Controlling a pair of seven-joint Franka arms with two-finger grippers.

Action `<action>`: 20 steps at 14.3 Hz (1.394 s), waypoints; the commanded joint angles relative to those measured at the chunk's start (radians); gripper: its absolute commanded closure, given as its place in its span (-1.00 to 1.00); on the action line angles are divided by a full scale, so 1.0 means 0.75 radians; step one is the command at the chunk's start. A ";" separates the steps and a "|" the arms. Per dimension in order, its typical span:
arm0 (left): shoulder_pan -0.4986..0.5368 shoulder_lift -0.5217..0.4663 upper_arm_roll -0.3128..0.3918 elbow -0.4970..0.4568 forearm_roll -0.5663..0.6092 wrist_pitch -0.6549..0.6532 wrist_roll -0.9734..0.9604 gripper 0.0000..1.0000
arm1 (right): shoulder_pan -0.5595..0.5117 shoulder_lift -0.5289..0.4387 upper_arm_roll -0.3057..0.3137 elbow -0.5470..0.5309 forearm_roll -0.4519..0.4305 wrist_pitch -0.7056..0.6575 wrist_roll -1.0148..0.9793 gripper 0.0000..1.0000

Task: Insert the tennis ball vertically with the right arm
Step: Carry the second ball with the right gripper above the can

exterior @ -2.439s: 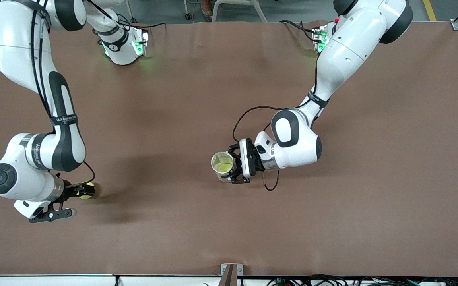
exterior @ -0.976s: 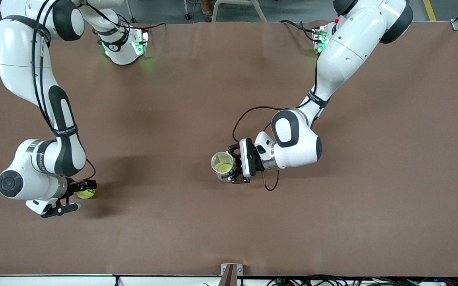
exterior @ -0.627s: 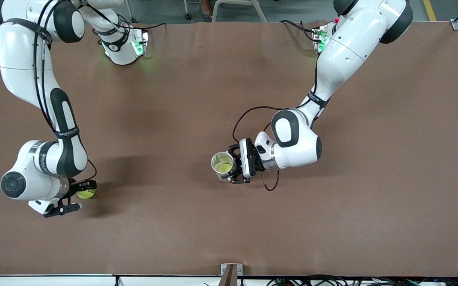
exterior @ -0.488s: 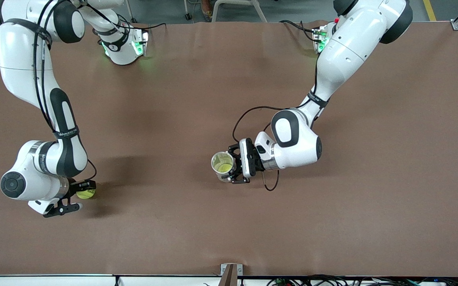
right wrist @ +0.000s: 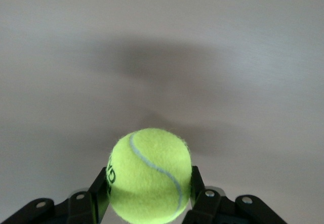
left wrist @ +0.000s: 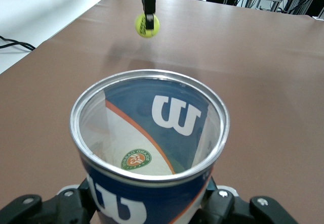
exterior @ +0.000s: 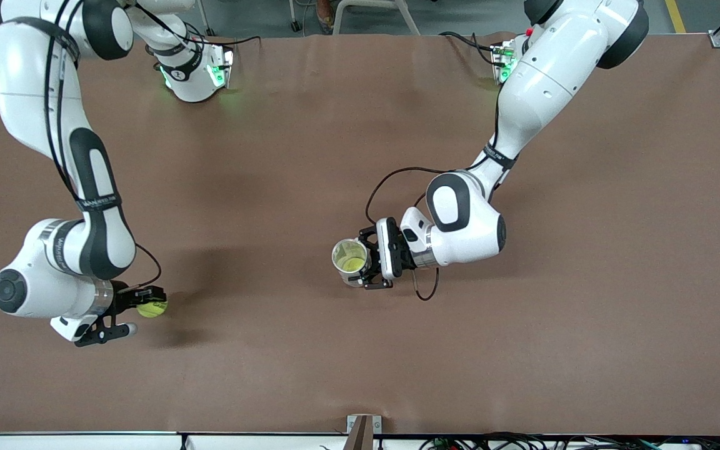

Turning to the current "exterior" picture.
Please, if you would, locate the brown table cover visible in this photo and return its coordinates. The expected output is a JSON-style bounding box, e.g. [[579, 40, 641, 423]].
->
[[0, 32, 720, 436]]

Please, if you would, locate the brown wooden beam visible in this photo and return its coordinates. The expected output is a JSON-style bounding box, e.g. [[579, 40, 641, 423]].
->
[[342, 415, 374, 450]]

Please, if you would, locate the white metal stand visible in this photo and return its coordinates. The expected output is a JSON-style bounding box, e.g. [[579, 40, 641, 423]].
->
[[333, 0, 421, 36]]

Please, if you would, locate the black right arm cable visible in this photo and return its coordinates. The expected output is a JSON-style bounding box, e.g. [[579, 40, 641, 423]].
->
[[44, 0, 163, 291]]

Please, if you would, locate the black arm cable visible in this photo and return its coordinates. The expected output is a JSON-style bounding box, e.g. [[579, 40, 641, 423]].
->
[[364, 94, 517, 301], [44, 0, 163, 291]]

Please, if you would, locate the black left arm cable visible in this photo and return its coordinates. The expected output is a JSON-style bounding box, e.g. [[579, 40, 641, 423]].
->
[[364, 94, 517, 301]]

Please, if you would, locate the silver bracket plate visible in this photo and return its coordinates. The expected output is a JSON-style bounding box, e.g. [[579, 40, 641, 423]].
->
[[346, 414, 383, 435]]

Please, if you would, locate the white table edge rail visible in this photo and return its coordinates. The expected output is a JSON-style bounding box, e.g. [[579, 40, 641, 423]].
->
[[0, 431, 720, 450]]

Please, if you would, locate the black cable bundle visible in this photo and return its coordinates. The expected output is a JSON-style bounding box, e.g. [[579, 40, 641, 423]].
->
[[419, 431, 720, 450]]

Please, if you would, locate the black base cable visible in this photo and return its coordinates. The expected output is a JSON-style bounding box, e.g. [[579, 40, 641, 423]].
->
[[129, 0, 262, 48], [439, 30, 506, 67]]

